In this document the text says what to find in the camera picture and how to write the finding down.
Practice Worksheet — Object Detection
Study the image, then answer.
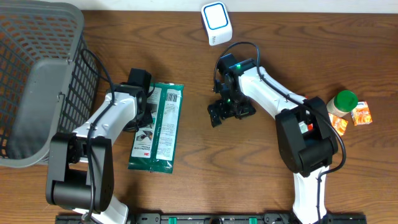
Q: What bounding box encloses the green white 3M package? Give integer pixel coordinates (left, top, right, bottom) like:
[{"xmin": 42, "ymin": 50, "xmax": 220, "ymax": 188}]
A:
[{"xmin": 127, "ymin": 83, "xmax": 184, "ymax": 174}]

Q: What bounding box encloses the orange small box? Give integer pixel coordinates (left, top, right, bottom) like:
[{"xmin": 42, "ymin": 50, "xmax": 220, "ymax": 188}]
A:
[
  {"xmin": 351, "ymin": 101, "xmax": 373, "ymax": 126},
  {"xmin": 328, "ymin": 113, "xmax": 348, "ymax": 136}
]

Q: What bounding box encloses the green lid cream jar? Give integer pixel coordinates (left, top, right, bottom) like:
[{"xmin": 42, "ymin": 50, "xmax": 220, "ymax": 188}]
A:
[{"xmin": 326, "ymin": 90, "xmax": 358, "ymax": 118}]

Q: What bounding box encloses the red snack stick packet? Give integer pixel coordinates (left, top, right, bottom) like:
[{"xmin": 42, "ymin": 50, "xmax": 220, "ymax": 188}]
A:
[{"xmin": 305, "ymin": 110, "xmax": 313, "ymax": 131}]

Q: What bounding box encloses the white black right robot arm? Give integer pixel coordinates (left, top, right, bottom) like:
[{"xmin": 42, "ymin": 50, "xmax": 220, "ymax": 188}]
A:
[{"xmin": 208, "ymin": 54, "xmax": 338, "ymax": 223}]

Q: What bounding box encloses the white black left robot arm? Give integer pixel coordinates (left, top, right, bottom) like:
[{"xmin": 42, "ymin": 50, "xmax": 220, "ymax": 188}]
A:
[{"xmin": 45, "ymin": 68, "xmax": 154, "ymax": 223}]

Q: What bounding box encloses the white cube barcode scanner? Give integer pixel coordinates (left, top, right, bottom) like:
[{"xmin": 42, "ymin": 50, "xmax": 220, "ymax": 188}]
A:
[{"xmin": 201, "ymin": 1, "xmax": 233, "ymax": 46}]

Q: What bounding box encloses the grey plastic mesh basket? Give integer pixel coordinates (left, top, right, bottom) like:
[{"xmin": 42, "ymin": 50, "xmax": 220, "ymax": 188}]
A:
[{"xmin": 1, "ymin": 1, "xmax": 99, "ymax": 168}]

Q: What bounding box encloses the black mounting rail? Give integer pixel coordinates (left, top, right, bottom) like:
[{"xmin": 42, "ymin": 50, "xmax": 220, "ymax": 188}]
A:
[{"xmin": 55, "ymin": 212, "xmax": 368, "ymax": 224}]

